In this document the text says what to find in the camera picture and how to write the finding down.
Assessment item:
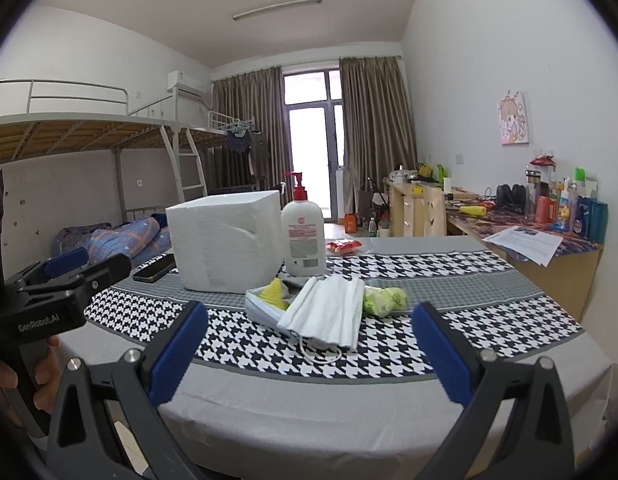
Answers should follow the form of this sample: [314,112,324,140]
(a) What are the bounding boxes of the anime wall picture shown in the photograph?
[498,91,529,145]

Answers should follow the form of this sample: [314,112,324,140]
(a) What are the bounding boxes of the green white tissue pack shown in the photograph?
[363,286,408,318]

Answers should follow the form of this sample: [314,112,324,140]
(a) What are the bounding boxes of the yellow object on desk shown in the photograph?
[458,205,488,218]

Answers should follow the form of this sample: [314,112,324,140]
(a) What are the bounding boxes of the blue face mask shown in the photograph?
[245,281,300,337]

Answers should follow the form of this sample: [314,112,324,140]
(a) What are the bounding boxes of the ceiling tube light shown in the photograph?
[232,0,323,22]

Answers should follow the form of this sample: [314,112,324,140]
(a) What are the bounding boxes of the black headphones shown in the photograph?
[495,184,527,214]

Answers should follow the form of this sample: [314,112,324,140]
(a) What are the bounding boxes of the red snack packet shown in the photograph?
[326,238,362,256]

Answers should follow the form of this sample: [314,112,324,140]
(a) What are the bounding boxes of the white air conditioner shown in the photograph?
[167,70,207,96]

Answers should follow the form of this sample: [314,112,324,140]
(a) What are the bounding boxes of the yellow foam net sleeve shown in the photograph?
[257,278,289,311]

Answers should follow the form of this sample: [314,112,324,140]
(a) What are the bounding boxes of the brown right curtain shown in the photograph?
[339,58,417,214]

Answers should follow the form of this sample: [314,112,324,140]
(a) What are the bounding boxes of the black smartphone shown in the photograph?
[132,254,176,283]

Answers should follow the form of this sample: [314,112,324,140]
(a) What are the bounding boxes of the brown curtain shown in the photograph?
[339,58,417,214]
[212,66,292,190]

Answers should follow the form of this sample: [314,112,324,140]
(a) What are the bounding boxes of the blue shampoo bottles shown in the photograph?
[574,196,608,244]

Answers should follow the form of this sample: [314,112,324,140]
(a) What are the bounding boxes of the metal bunk bed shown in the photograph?
[0,78,260,271]

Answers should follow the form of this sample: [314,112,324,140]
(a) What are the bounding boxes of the white styrofoam box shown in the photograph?
[166,191,284,294]

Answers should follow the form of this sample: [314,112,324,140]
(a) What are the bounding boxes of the houndstooth table cloth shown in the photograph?
[85,249,581,384]

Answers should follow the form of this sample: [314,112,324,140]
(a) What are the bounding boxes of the blue plaid quilt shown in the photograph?
[51,214,171,268]

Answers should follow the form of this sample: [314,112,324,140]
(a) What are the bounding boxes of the brown left curtain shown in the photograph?
[212,66,292,190]

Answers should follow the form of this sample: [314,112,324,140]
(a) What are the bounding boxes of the hanging dark clothes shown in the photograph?
[226,127,251,154]

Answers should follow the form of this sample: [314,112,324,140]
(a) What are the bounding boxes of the wooden desk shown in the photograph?
[384,180,604,321]

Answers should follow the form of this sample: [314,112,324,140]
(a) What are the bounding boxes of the white lotion pump bottle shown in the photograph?
[281,171,326,278]

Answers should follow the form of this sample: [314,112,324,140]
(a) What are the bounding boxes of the person's left hand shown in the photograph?
[0,335,62,414]

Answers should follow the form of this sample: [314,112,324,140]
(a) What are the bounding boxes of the white printed paper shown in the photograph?
[484,226,563,266]

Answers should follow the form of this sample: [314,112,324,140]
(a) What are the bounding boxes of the glass balcony door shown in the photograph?
[283,67,345,222]

